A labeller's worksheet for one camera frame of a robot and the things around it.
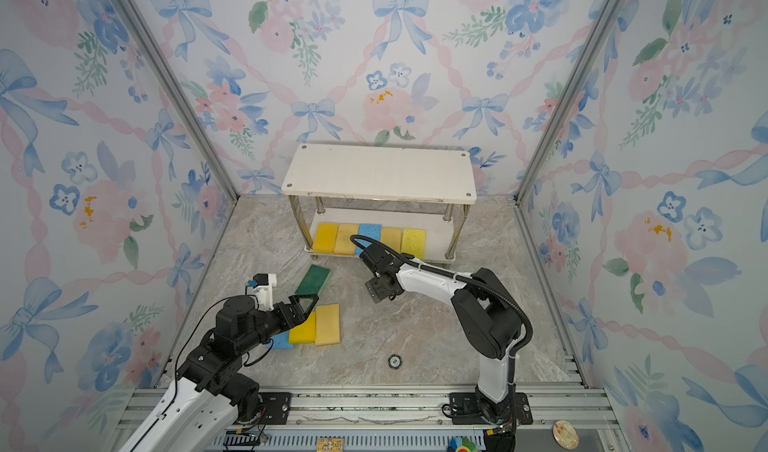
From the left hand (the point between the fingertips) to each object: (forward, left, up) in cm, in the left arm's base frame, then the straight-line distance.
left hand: (309, 299), depth 75 cm
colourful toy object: (-28, -37, -15) cm, 49 cm away
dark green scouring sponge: (+14, +4, -15) cm, 21 cm away
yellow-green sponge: (+25, -28, -9) cm, 38 cm away
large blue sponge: (+29, -15, -9) cm, 34 cm away
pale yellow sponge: (0, -2, -15) cm, 15 cm away
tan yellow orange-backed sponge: (+23, -5, -8) cm, 25 cm away
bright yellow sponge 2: (-4, +3, -13) cm, 14 cm away
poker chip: (-10, -22, -17) cm, 29 cm away
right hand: (+13, -19, -13) cm, 27 cm away
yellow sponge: (+26, -21, -7) cm, 34 cm away
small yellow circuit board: (-29, -7, -16) cm, 33 cm away
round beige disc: (-26, -62, -16) cm, 69 cm away
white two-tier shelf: (+22, -24, +18) cm, 37 cm away
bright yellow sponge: (+26, +1, -9) cm, 28 cm away
